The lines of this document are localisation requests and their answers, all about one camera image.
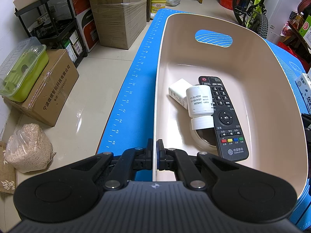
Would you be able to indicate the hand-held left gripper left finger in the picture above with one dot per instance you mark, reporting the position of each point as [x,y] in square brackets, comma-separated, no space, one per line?
[148,157]

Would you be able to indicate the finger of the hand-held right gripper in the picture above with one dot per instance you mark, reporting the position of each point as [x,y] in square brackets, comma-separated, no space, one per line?
[307,121]

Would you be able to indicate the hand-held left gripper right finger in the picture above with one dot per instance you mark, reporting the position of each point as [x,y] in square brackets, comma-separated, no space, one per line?
[159,155]

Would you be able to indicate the white tape roll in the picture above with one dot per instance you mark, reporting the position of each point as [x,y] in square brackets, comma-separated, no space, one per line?
[198,138]

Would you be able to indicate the white power adapter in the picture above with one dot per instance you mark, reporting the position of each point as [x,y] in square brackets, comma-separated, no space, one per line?
[177,92]

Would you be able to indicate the white pill bottle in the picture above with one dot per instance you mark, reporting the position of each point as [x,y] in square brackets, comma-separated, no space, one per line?
[198,102]

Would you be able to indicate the beige plastic storage bin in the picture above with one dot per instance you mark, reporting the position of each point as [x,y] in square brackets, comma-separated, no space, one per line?
[255,77]

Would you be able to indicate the black remote control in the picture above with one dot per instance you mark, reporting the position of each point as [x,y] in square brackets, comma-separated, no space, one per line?
[226,119]

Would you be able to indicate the white tissue box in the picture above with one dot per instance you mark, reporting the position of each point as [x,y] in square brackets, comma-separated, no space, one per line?
[305,92]

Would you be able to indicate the blue silicone baking mat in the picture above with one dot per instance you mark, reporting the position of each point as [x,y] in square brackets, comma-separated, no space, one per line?
[138,89]

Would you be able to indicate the red shopping bag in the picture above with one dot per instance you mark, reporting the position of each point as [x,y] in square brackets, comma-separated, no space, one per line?
[289,51]

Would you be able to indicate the dark wooden side table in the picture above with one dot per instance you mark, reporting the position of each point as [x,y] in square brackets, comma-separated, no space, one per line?
[297,32]

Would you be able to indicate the green and white carton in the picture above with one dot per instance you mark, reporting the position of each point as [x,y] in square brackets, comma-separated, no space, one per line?
[305,28]

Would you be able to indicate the green and black bicycle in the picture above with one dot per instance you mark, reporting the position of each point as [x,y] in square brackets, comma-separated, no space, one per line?
[261,24]

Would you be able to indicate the printed brown cardboard box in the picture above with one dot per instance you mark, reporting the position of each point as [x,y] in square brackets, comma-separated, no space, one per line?
[55,87]

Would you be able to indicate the clear bag of grain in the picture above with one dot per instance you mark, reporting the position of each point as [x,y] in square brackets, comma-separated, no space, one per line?
[29,148]

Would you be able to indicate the white chest freezer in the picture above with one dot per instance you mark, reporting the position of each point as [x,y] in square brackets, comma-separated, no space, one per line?
[281,2]

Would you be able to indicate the plastic wrapped cardboard box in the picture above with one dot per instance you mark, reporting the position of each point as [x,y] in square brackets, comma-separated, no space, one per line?
[121,24]

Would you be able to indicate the white and red appliance box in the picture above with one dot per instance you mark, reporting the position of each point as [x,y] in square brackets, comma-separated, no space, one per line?
[88,31]

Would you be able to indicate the brown paper bag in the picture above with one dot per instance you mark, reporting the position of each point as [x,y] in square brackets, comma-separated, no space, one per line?
[7,174]

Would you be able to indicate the green container with clear lid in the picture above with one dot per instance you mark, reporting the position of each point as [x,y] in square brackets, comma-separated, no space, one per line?
[26,77]

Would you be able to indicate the yellow detergent jug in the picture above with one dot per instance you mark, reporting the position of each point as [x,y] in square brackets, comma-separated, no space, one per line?
[158,4]

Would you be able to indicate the black utility cart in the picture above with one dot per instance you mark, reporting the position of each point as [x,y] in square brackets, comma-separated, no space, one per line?
[52,26]

